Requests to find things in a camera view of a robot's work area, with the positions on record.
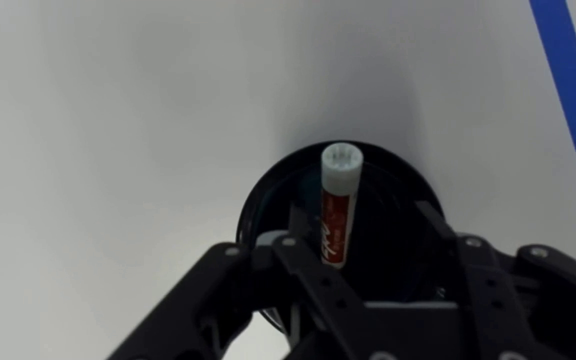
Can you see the dark teal cup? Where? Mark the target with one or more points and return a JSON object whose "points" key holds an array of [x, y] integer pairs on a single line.
{"points": [[390, 256]]}

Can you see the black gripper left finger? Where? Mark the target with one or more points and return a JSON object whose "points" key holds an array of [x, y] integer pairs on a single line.
{"points": [[216, 298]]}

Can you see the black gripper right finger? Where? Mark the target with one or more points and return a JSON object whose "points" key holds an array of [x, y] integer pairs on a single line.
{"points": [[518, 306]]}

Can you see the red marker with white cap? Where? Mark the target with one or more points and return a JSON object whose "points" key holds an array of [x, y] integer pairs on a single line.
{"points": [[340, 167]]}

